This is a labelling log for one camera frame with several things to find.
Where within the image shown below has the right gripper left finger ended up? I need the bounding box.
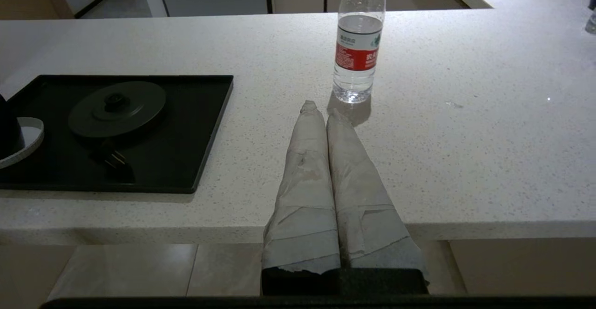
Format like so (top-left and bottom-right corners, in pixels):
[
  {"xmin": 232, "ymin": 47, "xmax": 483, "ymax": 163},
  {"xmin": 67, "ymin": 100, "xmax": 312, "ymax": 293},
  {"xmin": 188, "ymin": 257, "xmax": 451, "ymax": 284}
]
[{"xmin": 261, "ymin": 100, "xmax": 343, "ymax": 296}]

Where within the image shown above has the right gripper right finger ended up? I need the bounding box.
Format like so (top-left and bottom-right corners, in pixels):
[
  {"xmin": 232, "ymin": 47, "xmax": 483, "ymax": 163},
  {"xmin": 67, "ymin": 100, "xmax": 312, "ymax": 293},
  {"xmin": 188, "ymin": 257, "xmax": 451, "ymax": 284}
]
[{"xmin": 326, "ymin": 108, "xmax": 430, "ymax": 296}]

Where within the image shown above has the water bottle red label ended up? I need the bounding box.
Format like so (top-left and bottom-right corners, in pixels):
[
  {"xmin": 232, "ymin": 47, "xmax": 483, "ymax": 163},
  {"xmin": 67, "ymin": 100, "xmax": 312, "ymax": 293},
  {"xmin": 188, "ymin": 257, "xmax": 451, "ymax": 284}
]
[{"xmin": 332, "ymin": 0, "xmax": 386, "ymax": 104}]

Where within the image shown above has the black power plug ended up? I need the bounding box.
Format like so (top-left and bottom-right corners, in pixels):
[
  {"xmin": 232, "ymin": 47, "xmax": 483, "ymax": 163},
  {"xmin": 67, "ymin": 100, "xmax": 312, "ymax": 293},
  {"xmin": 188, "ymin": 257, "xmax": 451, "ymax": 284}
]
[{"xmin": 91, "ymin": 142, "xmax": 136, "ymax": 184}]

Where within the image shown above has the round black kettle base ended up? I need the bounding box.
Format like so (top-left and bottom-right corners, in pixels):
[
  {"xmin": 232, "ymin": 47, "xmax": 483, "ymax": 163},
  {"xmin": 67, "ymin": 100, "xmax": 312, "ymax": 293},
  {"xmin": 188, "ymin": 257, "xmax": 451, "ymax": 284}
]
[{"xmin": 68, "ymin": 81, "xmax": 167, "ymax": 138}]

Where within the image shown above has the black rectangular serving tray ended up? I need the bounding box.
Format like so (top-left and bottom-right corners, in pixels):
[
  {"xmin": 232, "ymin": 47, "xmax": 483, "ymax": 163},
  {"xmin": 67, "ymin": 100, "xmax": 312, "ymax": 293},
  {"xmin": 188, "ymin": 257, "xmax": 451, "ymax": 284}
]
[{"xmin": 0, "ymin": 74, "xmax": 234, "ymax": 194}]

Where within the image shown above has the black mug white interior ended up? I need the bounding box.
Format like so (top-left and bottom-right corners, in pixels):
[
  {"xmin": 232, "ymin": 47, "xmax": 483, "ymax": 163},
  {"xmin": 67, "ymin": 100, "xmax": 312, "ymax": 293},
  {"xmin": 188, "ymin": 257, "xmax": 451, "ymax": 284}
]
[{"xmin": 0, "ymin": 93, "xmax": 27, "ymax": 159}]

